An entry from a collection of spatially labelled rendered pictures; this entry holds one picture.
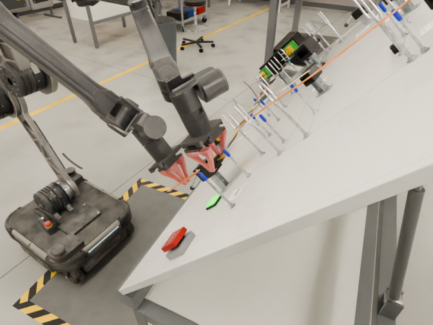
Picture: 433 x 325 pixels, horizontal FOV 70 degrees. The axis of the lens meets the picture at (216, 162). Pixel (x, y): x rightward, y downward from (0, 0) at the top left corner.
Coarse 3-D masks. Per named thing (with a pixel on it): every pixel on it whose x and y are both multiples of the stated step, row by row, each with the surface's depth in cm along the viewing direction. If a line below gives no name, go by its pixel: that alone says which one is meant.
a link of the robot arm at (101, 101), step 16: (0, 16) 60; (0, 32) 61; (16, 32) 62; (32, 32) 64; (16, 48) 65; (32, 48) 64; (48, 48) 66; (48, 64) 66; (64, 64) 68; (64, 80) 69; (80, 80) 70; (80, 96) 73; (96, 96) 73; (112, 96) 75; (96, 112) 75; (112, 112) 77; (128, 112) 78
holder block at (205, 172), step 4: (204, 160) 78; (200, 164) 77; (220, 164) 78; (196, 168) 78; (200, 168) 77; (204, 168) 76; (216, 168) 77; (204, 172) 77; (208, 172) 77; (212, 172) 76; (208, 176) 78
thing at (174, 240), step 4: (180, 228) 67; (184, 228) 66; (176, 232) 67; (180, 232) 65; (184, 232) 66; (172, 236) 67; (176, 236) 65; (180, 236) 65; (184, 236) 67; (168, 240) 67; (172, 240) 64; (176, 240) 64; (180, 240) 66; (164, 244) 67; (168, 244) 64; (172, 244) 63; (176, 244) 63; (164, 248) 66; (168, 248) 65; (172, 248) 66
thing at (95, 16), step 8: (64, 8) 490; (72, 8) 487; (80, 8) 477; (88, 8) 463; (96, 8) 476; (104, 8) 488; (112, 8) 499; (120, 8) 513; (128, 8) 526; (72, 16) 497; (80, 16) 487; (88, 16) 470; (96, 16) 480; (104, 16) 492; (112, 16) 503; (120, 16) 516; (96, 24) 482; (72, 32) 512; (96, 40) 492
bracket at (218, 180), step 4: (216, 172) 80; (212, 176) 79; (216, 176) 80; (220, 176) 80; (212, 180) 80; (216, 180) 79; (220, 180) 81; (224, 180) 80; (232, 180) 81; (216, 184) 80; (220, 184) 79; (224, 184) 81; (228, 184) 79; (220, 188) 80; (224, 188) 79; (220, 192) 79
